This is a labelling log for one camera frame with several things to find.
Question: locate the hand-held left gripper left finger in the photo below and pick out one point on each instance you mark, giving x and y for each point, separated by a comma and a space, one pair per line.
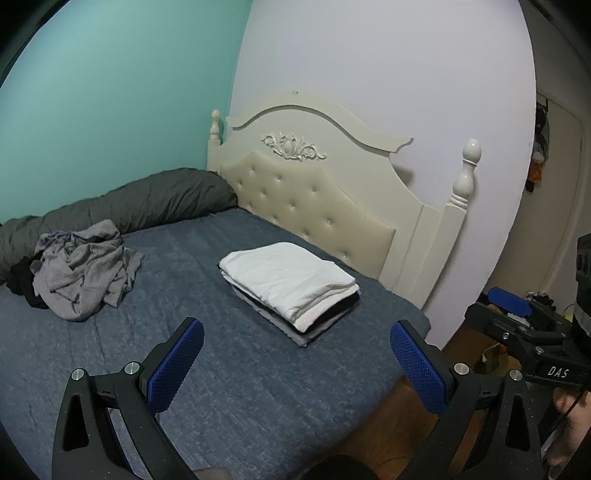
178, 364

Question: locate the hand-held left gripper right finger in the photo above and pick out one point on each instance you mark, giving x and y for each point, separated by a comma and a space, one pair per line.
418, 369

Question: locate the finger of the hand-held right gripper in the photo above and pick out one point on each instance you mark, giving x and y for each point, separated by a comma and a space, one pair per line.
485, 318
508, 300

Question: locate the white t-shirt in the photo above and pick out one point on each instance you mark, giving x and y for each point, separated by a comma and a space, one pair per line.
286, 272

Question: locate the person's right forearm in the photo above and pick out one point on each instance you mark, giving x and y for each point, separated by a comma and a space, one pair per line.
572, 468

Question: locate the person's right hand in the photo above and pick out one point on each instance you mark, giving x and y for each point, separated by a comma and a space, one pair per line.
575, 424

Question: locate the blue bed sheet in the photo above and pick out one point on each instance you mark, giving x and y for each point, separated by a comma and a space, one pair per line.
231, 392

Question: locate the cream door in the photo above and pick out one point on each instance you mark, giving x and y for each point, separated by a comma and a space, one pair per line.
554, 207

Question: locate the white and black garment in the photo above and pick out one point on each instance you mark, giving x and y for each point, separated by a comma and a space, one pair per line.
304, 337

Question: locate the grey t-shirt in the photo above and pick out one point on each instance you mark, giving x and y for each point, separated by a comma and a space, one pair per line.
83, 277

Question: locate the orange and black hanging items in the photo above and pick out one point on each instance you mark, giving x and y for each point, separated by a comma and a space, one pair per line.
536, 170

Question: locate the dark olive duvet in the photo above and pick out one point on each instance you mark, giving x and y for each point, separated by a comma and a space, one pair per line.
138, 198

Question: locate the cream bed headboard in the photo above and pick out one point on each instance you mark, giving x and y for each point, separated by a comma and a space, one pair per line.
323, 194

